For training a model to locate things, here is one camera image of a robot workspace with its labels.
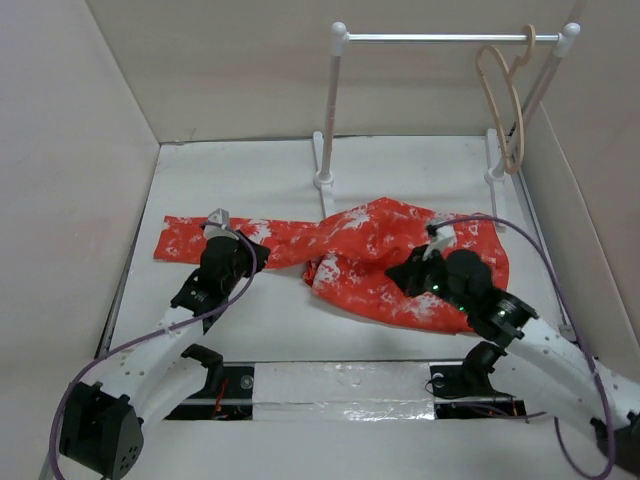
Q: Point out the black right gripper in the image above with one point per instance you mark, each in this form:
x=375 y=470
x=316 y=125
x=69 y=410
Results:
x=406 y=275

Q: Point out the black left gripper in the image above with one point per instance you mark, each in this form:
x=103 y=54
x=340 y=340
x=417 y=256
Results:
x=241 y=247

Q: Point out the red white patterned trousers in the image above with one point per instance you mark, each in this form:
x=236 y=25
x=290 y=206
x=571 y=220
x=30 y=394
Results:
x=347 y=254

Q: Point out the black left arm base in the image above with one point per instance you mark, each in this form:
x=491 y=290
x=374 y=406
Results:
x=227 y=394

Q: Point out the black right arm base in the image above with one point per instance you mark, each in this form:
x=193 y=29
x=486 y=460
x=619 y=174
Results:
x=462 y=390

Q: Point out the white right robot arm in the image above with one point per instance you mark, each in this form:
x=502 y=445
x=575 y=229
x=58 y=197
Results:
x=522 y=355

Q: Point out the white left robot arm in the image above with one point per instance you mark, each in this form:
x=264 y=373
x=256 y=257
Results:
x=102 y=425

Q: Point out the wooden clothes hanger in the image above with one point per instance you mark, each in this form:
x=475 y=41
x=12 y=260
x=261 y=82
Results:
x=497 y=78

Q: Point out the white clothes rack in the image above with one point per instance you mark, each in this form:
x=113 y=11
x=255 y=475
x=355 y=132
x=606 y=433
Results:
x=509 y=44

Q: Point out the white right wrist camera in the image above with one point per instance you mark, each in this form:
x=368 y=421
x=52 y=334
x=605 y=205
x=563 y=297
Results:
x=440 y=237

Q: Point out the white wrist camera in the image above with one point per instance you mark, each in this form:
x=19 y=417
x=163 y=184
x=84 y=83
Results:
x=440 y=237
x=218 y=224

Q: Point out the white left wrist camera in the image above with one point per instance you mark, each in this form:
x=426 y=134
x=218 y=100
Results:
x=218 y=224

